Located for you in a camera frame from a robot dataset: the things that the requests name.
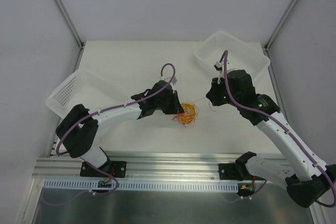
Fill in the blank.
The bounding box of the white plastic basket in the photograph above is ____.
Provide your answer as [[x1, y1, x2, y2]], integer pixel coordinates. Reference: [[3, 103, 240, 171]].
[[194, 31, 272, 94], [45, 69, 128, 119]]

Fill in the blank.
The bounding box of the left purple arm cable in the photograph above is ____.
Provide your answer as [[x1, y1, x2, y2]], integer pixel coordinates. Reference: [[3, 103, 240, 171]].
[[55, 63, 177, 156]]

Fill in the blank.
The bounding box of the left aluminium frame post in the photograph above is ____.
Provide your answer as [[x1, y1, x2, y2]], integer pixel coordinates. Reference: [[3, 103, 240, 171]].
[[53, 0, 84, 48]]

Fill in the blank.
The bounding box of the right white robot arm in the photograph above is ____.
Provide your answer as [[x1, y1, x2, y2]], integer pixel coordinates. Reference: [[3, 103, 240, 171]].
[[206, 67, 335, 208]]

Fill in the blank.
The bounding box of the right aluminium frame post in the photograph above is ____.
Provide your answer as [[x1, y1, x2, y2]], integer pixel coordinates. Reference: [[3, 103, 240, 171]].
[[264, 0, 300, 53]]

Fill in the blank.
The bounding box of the orange yellow wire bundle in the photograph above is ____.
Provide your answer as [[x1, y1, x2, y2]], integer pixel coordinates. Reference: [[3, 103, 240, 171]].
[[171, 95, 211, 129]]

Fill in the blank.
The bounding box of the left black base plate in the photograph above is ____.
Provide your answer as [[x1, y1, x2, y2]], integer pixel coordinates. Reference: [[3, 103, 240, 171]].
[[80, 161, 127, 178]]

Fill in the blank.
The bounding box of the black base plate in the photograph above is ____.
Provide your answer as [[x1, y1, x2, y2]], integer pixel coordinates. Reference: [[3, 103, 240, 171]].
[[80, 161, 127, 178], [218, 163, 264, 181]]

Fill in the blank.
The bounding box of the aluminium mounting rail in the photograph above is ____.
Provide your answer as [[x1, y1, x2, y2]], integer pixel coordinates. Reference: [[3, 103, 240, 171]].
[[32, 151, 240, 182]]

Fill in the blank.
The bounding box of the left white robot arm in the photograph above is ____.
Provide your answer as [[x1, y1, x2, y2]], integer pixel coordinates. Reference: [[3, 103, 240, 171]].
[[56, 80, 184, 176]]

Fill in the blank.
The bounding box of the aluminium frame post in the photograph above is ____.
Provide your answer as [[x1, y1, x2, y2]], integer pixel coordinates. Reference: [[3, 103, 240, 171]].
[[264, 0, 300, 53], [53, 0, 84, 48]]

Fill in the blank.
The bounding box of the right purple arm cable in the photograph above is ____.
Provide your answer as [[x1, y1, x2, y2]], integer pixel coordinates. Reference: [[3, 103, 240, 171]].
[[219, 50, 336, 206]]

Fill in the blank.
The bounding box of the white slotted cable duct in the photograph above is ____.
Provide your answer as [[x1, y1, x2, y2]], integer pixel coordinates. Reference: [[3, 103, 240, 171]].
[[43, 178, 238, 193]]

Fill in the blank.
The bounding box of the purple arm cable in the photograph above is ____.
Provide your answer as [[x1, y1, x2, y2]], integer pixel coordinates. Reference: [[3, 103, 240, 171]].
[[55, 63, 177, 156], [219, 50, 336, 206]]

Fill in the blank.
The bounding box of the left white plastic basket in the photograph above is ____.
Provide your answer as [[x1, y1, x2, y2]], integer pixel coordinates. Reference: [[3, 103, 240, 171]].
[[45, 69, 128, 119]]

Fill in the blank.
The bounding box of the right white plastic basket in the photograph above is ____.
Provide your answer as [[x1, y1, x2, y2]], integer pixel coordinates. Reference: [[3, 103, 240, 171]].
[[194, 31, 272, 94]]

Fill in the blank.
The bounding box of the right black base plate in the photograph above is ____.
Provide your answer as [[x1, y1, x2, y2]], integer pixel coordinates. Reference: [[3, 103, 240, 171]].
[[218, 163, 264, 181]]

